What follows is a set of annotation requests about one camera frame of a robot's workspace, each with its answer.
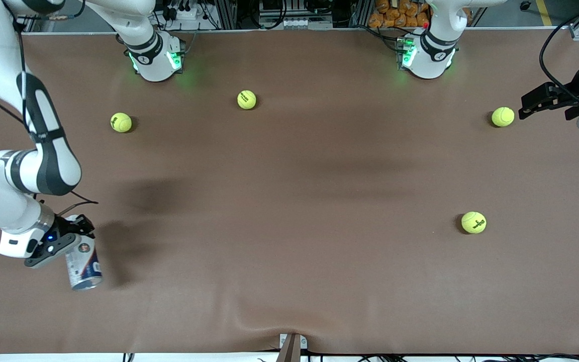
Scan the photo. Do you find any metal bracket with brown strip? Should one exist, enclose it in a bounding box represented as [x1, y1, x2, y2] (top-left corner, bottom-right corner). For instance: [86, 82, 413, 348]
[275, 333, 309, 362]

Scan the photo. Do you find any white blue tennis ball can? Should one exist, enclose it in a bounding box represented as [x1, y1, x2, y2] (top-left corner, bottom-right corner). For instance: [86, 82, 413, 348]
[65, 215, 104, 292]

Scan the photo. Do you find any white power strip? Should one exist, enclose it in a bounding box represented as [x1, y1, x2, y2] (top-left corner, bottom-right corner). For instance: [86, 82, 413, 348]
[163, 0, 205, 22]

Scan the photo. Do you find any electronics unit with white terminals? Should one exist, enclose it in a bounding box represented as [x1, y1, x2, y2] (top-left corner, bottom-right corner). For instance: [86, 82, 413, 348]
[258, 0, 334, 30]

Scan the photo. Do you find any yellow tennis ball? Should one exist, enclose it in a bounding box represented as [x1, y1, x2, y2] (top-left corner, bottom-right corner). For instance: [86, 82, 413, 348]
[237, 89, 257, 110]
[492, 107, 515, 128]
[461, 211, 487, 234]
[110, 112, 133, 133]

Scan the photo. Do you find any orange packets pile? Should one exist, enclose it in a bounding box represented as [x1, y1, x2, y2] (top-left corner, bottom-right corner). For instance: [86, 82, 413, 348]
[368, 0, 432, 29]

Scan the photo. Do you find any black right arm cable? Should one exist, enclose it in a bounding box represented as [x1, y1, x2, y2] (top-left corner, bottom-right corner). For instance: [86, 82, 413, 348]
[3, 0, 100, 217]

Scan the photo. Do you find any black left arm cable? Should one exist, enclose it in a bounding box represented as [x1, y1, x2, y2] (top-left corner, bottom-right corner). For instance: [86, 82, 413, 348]
[539, 0, 579, 104]

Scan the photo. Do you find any aluminium frame post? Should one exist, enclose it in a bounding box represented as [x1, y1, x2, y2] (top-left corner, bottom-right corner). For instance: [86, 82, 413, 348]
[349, 0, 373, 28]
[213, 0, 238, 30]

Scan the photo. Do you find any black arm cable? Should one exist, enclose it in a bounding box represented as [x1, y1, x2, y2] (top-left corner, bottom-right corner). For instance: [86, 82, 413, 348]
[539, 0, 579, 104]
[3, 0, 100, 217]

